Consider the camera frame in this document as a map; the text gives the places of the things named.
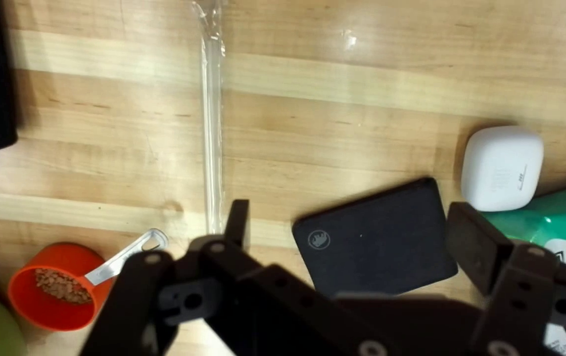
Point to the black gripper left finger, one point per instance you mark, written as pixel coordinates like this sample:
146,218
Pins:
138,289

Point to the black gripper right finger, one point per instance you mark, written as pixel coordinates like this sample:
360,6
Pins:
542,289

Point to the clear plastic straw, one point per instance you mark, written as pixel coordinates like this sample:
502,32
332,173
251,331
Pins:
213,131

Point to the green wipes packet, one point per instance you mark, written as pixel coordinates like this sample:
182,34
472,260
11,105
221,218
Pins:
561,220

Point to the brown grain heap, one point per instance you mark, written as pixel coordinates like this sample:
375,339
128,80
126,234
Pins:
65,285

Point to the orange measuring cup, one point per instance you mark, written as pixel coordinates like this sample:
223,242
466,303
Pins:
47,313

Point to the white earbud case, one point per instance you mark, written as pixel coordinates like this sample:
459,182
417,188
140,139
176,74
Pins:
502,169

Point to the black square wallet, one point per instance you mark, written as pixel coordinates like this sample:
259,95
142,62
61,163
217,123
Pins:
383,244

